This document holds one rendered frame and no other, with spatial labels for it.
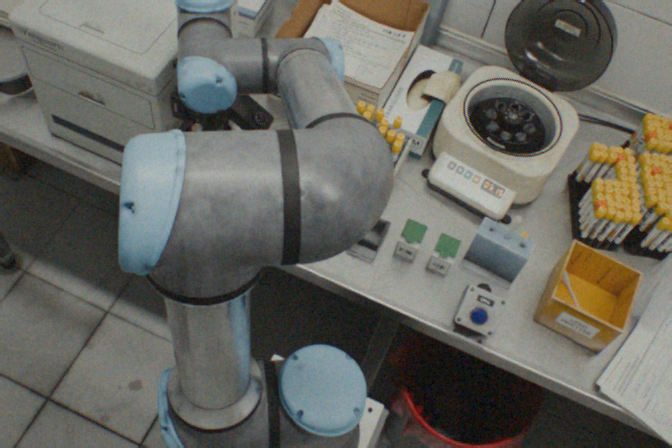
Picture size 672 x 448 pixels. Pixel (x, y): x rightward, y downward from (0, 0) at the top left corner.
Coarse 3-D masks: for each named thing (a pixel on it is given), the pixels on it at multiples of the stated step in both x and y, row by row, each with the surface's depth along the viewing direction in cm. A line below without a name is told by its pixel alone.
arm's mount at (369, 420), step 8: (272, 360) 113; (368, 400) 111; (368, 408) 110; (376, 408) 111; (368, 416) 110; (376, 416) 110; (360, 424) 109; (368, 424) 109; (376, 424) 109; (368, 432) 109; (360, 440) 108; (368, 440) 108
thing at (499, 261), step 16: (496, 224) 123; (480, 240) 123; (496, 240) 122; (512, 240) 122; (528, 240) 122; (464, 256) 129; (480, 256) 127; (496, 256) 124; (512, 256) 122; (528, 256) 120; (480, 272) 128; (496, 272) 128; (512, 272) 125
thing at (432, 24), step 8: (424, 0) 149; (432, 0) 148; (440, 0) 147; (448, 0) 148; (432, 8) 149; (440, 8) 149; (432, 16) 151; (440, 16) 151; (432, 24) 152; (424, 32) 154; (432, 32) 153; (424, 40) 155; (432, 40) 156
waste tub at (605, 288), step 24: (576, 240) 124; (576, 264) 128; (600, 264) 125; (624, 264) 122; (552, 288) 121; (576, 288) 129; (600, 288) 129; (624, 288) 126; (552, 312) 120; (576, 312) 117; (600, 312) 127; (624, 312) 119; (576, 336) 122; (600, 336) 119
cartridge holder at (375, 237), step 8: (376, 224) 130; (384, 224) 129; (368, 232) 130; (376, 232) 130; (384, 232) 128; (360, 240) 127; (368, 240) 126; (376, 240) 129; (352, 248) 127; (360, 248) 128; (368, 248) 128; (376, 248) 127; (360, 256) 128; (368, 256) 127
